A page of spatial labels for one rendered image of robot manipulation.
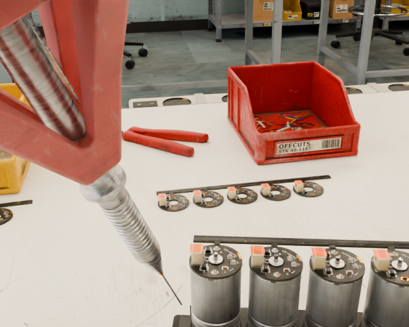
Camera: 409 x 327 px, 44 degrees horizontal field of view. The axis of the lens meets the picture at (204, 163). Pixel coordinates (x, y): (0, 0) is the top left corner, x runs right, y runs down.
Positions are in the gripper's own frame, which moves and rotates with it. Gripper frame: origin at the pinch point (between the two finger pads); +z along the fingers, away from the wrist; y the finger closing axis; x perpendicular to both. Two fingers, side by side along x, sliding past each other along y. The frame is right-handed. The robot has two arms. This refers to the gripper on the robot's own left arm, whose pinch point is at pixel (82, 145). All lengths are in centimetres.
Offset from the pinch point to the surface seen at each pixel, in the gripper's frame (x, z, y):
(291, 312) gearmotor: -3.5, 12.6, -2.9
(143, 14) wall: -150, 197, 368
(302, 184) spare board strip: -14.2, 22.6, 9.1
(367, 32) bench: -167, 150, 141
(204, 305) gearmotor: -0.6, 11.2, -0.4
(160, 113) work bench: -13.3, 26.0, 31.5
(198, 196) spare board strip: -7.0, 20.0, 12.8
